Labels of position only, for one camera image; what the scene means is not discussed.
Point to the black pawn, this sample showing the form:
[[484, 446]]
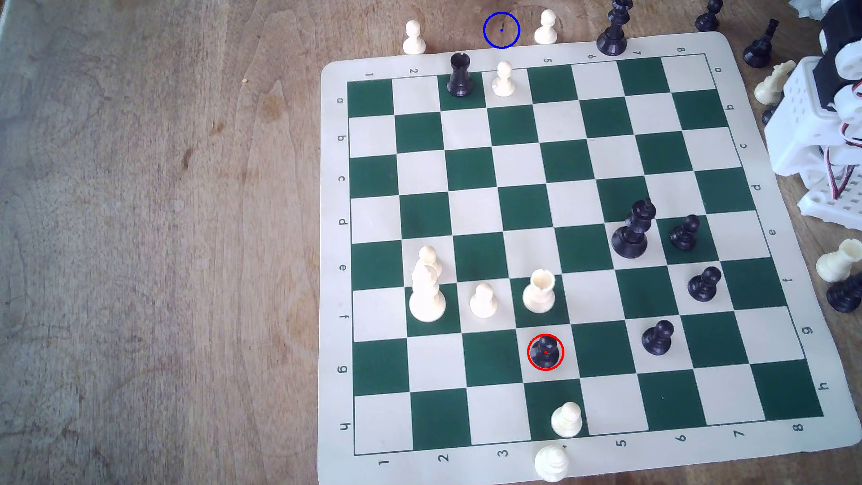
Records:
[[708, 20], [684, 234], [704, 285], [545, 351], [657, 339]]

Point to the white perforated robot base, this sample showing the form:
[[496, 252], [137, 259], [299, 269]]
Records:
[[823, 201]]

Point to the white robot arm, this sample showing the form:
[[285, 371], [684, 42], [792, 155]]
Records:
[[801, 114]]

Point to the green white chess board mat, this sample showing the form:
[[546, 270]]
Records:
[[471, 168]]

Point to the black chess piece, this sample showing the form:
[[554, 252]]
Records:
[[846, 295], [768, 116]]

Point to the white pawn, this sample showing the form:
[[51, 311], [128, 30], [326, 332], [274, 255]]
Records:
[[483, 303], [431, 256], [567, 421], [503, 82], [414, 40], [551, 463], [546, 30]]

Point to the white king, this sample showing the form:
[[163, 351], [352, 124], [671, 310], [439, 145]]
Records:
[[427, 303]]

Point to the white rook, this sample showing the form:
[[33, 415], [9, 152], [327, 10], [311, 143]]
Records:
[[837, 263], [539, 293]]

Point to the black rook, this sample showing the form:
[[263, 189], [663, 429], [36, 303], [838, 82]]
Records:
[[460, 77]]

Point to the black king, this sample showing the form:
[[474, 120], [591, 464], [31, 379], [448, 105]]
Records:
[[631, 236]]

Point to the black queen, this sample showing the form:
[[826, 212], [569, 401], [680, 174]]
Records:
[[613, 37]]

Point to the white knight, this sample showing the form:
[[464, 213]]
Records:
[[772, 84]]

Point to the black bishop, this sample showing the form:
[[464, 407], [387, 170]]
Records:
[[759, 50]]

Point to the white crumpled paper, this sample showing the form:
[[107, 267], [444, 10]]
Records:
[[805, 7]]

